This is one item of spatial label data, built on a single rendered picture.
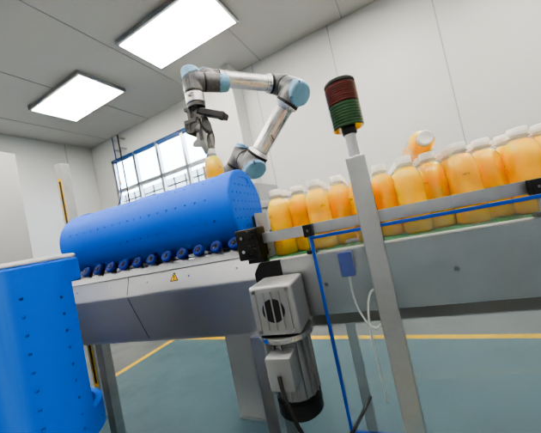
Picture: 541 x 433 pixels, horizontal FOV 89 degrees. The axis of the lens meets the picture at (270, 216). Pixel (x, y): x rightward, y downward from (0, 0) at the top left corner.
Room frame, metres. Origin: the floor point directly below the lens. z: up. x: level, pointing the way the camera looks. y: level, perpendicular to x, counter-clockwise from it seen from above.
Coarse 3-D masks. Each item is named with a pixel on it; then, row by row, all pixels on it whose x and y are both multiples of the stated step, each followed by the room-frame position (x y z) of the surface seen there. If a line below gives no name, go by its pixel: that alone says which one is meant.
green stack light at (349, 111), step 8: (336, 104) 0.54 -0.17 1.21; (344, 104) 0.53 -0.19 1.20; (352, 104) 0.53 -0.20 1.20; (360, 104) 0.55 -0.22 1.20; (336, 112) 0.54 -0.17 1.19; (344, 112) 0.53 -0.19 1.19; (352, 112) 0.53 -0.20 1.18; (360, 112) 0.54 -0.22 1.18; (336, 120) 0.54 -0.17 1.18; (344, 120) 0.53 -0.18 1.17; (352, 120) 0.53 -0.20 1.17; (360, 120) 0.53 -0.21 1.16; (336, 128) 0.55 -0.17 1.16; (344, 128) 0.55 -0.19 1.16
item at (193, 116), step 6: (192, 102) 1.05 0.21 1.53; (198, 102) 1.06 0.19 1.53; (186, 108) 1.08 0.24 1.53; (192, 108) 1.08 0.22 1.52; (198, 108) 1.08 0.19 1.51; (192, 114) 1.08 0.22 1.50; (198, 114) 1.07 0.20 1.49; (186, 120) 1.07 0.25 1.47; (192, 120) 1.06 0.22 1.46; (198, 120) 1.05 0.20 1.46; (204, 120) 1.07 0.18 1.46; (186, 126) 1.08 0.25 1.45; (192, 126) 1.07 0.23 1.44; (204, 126) 1.06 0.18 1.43; (210, 126) 1.11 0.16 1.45; (186, 132) 1.07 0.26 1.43; (192, 132) 1.07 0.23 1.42
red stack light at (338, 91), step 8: (344, 80) 0.53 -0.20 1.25; (352, 80) 0.54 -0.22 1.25; (328, 88) 0.55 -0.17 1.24; (336, 88) 0.53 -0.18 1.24; (344, 88) 0.53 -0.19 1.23; (352, 88) 0.53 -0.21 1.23; (328, 96) 0.55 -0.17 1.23; (336, 96) 0.54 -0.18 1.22; (344, 96) 0.53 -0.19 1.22; (352, 96) 0.53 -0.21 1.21; (328, 104) 0.56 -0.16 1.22
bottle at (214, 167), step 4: (208, 156) 1.07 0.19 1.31; (212, 156) 1.06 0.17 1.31; (216, 156) 1.07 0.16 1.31; (208, 160) 1.05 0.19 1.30; (212, 160) 1.05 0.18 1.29; (216, 160) 1.06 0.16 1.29; (220, 160) 1.07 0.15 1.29; (208, 164) 1.05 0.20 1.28; (212, 164) 1.05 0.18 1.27; (216, 164) 1.05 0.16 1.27; (220, 164) 1.06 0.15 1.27; (208, 168) 1.05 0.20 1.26; (212, 168) 1.05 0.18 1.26; (216, 168) 1.05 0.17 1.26; (220, 168) 1.06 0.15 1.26; (208, 172) 1.06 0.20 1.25; (212, 172) 1.05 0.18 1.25; (216, 172) 1.05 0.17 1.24; (220, 172) 1.06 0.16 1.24; (208, 176) 1.06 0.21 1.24; (212, 176) 1.05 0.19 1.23
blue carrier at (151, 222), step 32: (160, 192) 1.10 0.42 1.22; (192, 192) 0.98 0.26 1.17; (224, 192) 0.92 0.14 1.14; (256, 192) 1.14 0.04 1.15; (96, 224) 1.14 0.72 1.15; (128, 224) 1.07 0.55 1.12; (160, 224) 1.01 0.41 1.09; (192, 224) 0.97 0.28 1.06; (224, 224) 0.94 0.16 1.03; (96, 256) 1.16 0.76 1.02; (128, 256) 1.13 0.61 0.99; (160, 256) 1.11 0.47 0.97
